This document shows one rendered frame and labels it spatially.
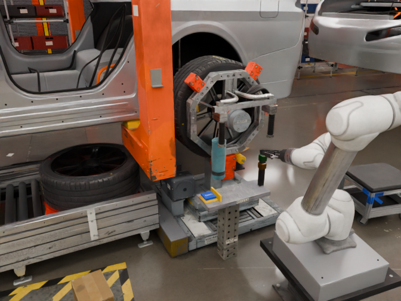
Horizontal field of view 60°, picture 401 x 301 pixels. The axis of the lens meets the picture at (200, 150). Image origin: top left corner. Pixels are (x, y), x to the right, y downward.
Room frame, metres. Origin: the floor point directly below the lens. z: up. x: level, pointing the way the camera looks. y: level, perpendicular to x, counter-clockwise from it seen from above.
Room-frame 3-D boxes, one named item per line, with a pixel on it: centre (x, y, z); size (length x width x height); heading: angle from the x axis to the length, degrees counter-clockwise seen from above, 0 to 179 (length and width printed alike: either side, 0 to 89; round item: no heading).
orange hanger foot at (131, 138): (2.24, 0.40, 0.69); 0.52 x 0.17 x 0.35; 26
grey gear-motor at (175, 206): (2.28, 0.20, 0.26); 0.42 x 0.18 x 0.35; 26
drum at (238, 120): (2.06, -0.20, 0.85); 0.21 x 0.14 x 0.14; 26
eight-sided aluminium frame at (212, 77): (2.13, -0.17, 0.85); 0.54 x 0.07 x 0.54; 116
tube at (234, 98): (1.97, -0.14, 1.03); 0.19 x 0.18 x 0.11; 26
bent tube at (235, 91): (2.06, -0.31, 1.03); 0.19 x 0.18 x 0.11; 26
